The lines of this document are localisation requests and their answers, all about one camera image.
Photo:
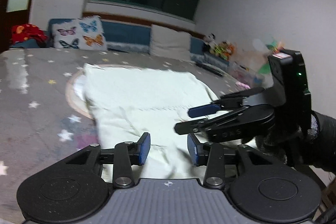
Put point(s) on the orange fox plush toy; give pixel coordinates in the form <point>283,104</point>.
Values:
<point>230,50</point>

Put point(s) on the black remote control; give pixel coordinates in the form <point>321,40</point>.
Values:
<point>210,69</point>

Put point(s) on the round induction cooker plate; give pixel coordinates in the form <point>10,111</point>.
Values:
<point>75,94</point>

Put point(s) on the blue sofa bench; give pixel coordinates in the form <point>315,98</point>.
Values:
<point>130,37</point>

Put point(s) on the bear plush toy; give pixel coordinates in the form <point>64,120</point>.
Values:
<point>219,50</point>

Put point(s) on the black gloved right hand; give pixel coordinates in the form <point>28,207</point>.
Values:
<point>295,146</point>

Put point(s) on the pale green garment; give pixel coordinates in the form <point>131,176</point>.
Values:
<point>127,102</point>

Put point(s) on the pink hair scrunchie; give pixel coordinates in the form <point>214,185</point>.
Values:
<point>242,86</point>

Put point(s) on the grey star tablecloth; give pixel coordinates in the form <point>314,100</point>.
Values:
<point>39,128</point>

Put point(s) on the clear plastic storage box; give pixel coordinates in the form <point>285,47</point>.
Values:
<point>245,75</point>

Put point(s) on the red patterned blanket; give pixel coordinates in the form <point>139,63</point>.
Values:
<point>24,32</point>

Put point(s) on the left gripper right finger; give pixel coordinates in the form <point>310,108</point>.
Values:
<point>257,185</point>

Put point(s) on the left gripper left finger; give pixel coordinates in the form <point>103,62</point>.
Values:
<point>78,186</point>

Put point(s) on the colourful pinwheel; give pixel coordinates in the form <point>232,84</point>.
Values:
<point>273,47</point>

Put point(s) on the grey cushion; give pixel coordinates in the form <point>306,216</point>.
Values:
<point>168,43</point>

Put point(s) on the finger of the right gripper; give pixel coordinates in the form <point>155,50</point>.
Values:
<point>226,102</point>
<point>241,121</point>

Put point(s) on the panda plush toy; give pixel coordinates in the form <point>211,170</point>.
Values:
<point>209,41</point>

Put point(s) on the butterfly print pillow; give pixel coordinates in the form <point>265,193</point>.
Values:
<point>80,34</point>

